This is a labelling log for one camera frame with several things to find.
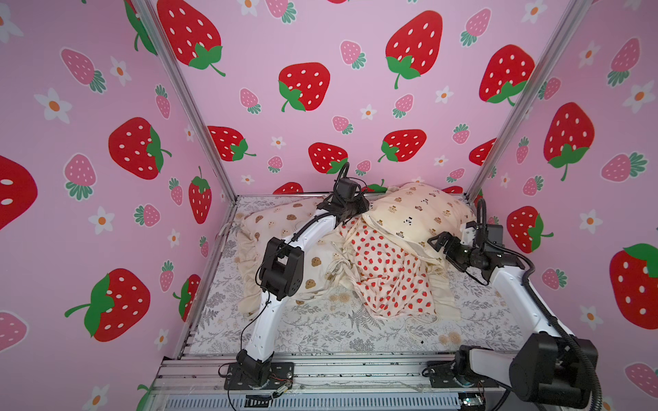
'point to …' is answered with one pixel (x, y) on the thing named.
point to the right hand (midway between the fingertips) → (434, 247)
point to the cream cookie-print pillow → (257, 223)
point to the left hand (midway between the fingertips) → (371, 203)
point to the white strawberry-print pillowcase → (389, 276)
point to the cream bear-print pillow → (416, 212)
